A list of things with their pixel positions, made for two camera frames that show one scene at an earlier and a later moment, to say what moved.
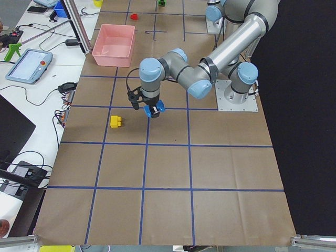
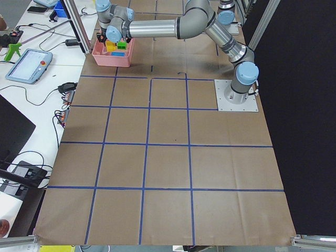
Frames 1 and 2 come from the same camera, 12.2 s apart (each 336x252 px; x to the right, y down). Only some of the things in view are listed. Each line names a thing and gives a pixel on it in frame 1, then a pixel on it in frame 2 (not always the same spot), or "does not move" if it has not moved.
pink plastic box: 114,45 does not move
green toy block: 161,3 → 122,45
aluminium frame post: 79,24 does not move
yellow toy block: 115,121 → 111,46
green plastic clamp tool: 13,47 does not move
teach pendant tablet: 29,66 does not move
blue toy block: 160,104 → 119,54
